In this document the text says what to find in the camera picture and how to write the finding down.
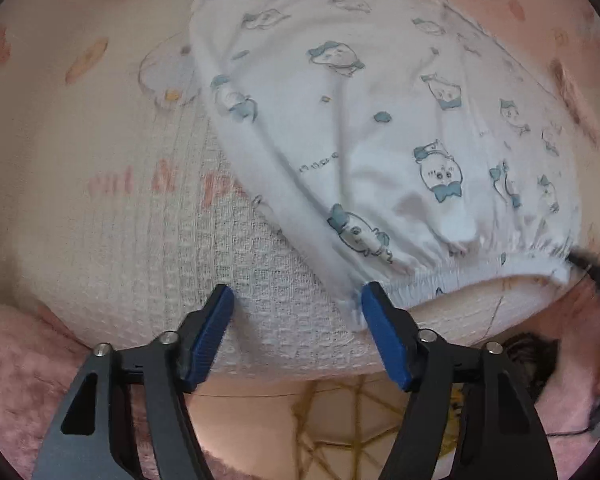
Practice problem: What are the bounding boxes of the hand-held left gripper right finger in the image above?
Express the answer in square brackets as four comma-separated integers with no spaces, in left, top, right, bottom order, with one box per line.
[361,281,559,480]

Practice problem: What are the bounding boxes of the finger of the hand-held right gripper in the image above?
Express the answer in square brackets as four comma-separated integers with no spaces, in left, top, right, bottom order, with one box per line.
[564,247,600,309]

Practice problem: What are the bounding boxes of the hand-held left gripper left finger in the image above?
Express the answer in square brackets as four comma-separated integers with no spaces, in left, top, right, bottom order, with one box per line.
[32,283,236,480]

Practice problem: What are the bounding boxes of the white cartoon print pants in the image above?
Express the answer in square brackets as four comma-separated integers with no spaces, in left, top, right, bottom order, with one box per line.
[187,0,581,333]

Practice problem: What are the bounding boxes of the dark patterned object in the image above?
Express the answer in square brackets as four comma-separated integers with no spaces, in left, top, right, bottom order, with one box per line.
[502,332,561,401]

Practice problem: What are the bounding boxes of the pink fluffy cloth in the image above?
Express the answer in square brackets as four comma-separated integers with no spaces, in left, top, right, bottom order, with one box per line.
[0,280,600,480]

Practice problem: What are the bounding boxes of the pink cat print blanket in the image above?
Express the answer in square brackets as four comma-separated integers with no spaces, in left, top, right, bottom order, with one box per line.
[0,0,600,376]

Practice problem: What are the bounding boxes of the gold wire rack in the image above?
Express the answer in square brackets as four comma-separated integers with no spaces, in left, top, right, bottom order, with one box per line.
[292,377,461,466]

